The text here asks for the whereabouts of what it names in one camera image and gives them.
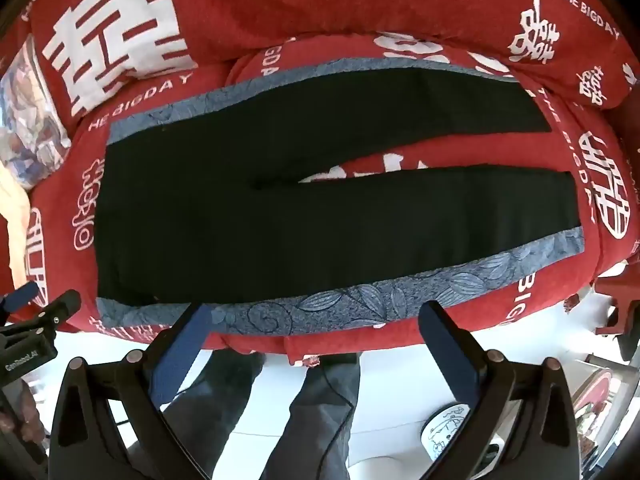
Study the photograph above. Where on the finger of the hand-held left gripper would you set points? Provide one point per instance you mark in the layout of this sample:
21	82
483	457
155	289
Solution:
22	297
57	307

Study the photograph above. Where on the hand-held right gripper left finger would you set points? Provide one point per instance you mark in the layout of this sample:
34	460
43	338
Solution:
182	355

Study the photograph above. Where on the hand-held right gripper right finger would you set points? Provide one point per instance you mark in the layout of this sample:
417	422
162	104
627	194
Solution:
447	355

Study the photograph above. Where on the black pants with blue stripe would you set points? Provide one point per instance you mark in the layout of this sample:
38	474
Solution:
200	220

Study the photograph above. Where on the white cartoon print slipper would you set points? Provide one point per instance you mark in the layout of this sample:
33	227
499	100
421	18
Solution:
445	430

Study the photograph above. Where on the red printed bed sheet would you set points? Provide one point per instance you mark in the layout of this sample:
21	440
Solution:
540	310

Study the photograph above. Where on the peach cloth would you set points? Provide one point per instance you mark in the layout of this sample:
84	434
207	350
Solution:
10	195

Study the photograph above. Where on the person's right leg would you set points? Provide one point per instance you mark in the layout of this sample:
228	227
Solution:
320	410

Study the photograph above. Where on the picture print pillow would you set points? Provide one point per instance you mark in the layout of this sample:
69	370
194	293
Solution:
30	125

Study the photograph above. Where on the red stool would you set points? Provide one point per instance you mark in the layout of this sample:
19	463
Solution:
622	305

